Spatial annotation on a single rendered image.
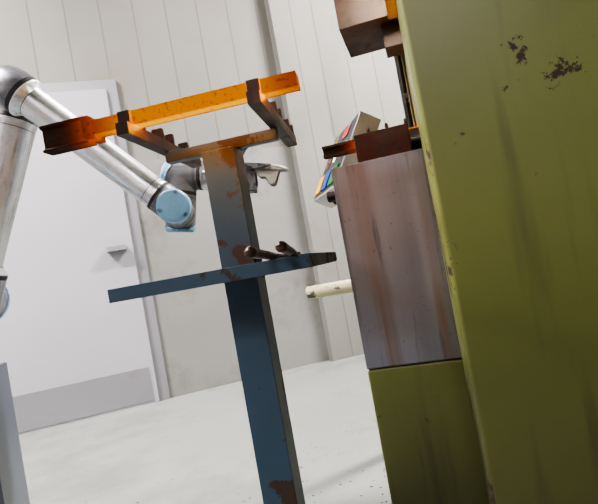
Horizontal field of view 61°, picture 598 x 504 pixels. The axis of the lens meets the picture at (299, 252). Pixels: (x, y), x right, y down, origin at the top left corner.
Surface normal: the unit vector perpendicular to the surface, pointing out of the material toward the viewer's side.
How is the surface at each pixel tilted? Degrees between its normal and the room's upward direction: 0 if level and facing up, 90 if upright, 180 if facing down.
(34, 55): 90
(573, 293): 90
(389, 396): 90
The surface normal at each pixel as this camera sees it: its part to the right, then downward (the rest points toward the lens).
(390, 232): -0.25, 0.02
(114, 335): 0.29, -0.07
